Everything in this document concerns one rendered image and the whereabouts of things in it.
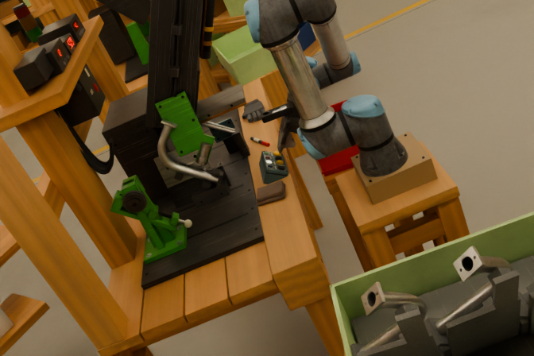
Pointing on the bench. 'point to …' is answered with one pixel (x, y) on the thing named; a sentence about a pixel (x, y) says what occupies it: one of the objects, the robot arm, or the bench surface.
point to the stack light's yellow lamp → (29, 23)
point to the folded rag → (270, 193)
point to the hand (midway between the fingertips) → (278, 148)
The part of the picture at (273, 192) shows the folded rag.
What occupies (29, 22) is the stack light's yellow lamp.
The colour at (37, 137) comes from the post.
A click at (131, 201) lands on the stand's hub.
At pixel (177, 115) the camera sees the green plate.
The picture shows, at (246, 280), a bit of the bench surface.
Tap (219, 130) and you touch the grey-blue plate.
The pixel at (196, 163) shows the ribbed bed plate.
